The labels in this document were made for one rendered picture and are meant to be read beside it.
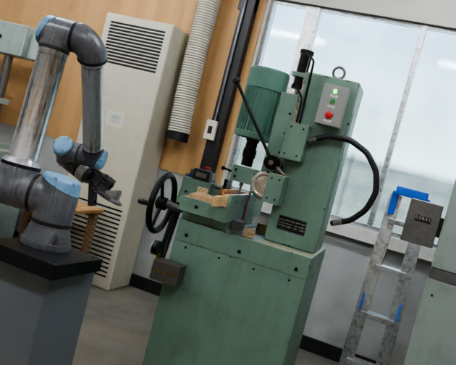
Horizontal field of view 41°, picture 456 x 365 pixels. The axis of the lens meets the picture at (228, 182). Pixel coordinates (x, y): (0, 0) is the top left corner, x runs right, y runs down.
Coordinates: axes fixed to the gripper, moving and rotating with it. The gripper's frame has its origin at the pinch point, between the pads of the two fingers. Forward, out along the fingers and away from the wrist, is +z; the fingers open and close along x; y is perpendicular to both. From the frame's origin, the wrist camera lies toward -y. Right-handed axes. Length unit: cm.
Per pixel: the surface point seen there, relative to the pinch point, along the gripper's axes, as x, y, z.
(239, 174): 8, 43, 36
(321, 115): -6, 83, 54
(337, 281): 140, 8, 95
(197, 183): 7.6, 28.2, 22.7
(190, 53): 127, 73, -68
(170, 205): 9.3, 12.5, 17.5
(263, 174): -3, 50, 47
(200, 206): -15.2, 25.6, 36.1
